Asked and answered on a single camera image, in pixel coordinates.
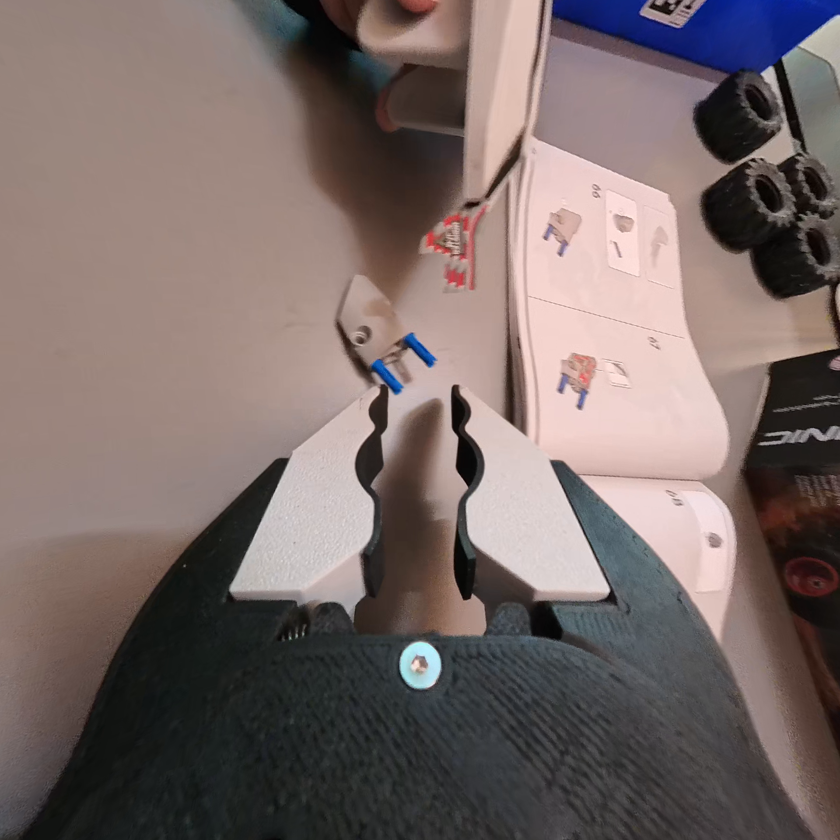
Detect open instruction booklet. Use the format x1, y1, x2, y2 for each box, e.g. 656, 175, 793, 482
507, 138, 737, 657

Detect person's left hand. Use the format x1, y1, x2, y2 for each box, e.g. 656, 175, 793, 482
325, 0, 439, 42

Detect black and white tag sticker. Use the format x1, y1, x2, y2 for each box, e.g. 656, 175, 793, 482
640, 0, 707, 28

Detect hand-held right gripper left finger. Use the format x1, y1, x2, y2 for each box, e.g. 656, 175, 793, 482
228, 384, 391, 608

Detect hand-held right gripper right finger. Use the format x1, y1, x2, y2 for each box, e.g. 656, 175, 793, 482
450, 384, 610, 605

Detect grey desk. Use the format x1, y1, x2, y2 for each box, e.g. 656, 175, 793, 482
0, 0, 840, 840

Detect black product box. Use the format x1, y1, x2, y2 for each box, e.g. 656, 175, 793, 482
743, 350, 840, 723

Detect black toy tyre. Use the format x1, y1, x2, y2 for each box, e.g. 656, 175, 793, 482
777, 152, 840, 221
693, 69, 786, 165
700, 157, 799, 254
751, 217, 840, 300

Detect grey brick piece blue pins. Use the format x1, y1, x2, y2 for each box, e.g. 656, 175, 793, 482
336, 274, 438, 395

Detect red and white sticker sheet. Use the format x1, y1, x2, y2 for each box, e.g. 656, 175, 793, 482
420, 197, 492, 294

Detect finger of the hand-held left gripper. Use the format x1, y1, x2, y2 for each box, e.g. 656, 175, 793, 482
462, 0, 553, 204

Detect blue bin with printed tag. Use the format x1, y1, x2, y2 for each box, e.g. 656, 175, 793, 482
551, 0, 840, 74

